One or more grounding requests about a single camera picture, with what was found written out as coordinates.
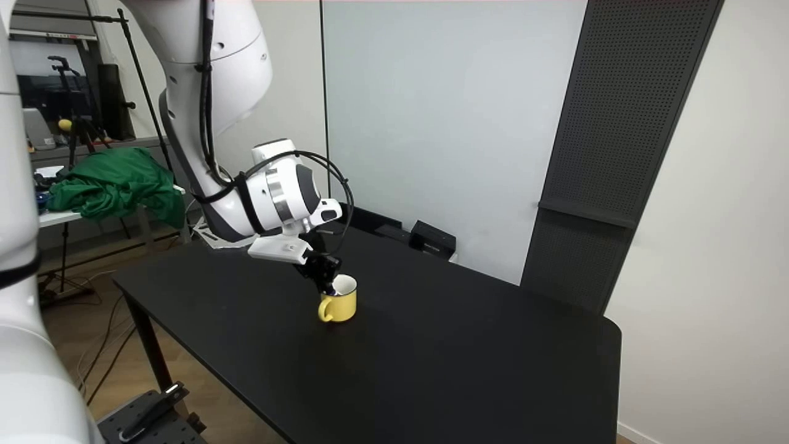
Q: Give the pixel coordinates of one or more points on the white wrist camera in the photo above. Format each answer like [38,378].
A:
[287,251]

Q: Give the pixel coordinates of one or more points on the black tripod stand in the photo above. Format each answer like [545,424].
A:
[58,288]

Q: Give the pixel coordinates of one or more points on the black tray behind table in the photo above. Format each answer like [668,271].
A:
[379,226]

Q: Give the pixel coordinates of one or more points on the dark grey perforated pillar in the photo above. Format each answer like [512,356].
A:
[629,82]

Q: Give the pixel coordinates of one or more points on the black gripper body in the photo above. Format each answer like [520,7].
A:
[322,266]

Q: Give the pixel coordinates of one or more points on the black table leg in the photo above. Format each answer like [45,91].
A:
[150,342]

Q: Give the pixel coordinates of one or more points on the yellow enamel mug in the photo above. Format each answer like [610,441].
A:
[342,302]

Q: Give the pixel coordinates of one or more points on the green cloth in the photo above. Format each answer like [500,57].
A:
[115,183]

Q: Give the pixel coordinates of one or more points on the small black box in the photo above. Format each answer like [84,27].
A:
[432,241]

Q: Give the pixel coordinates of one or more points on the white robot foreground column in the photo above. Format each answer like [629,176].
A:
[38,399]

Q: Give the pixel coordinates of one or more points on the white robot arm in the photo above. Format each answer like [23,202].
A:
[218,69]

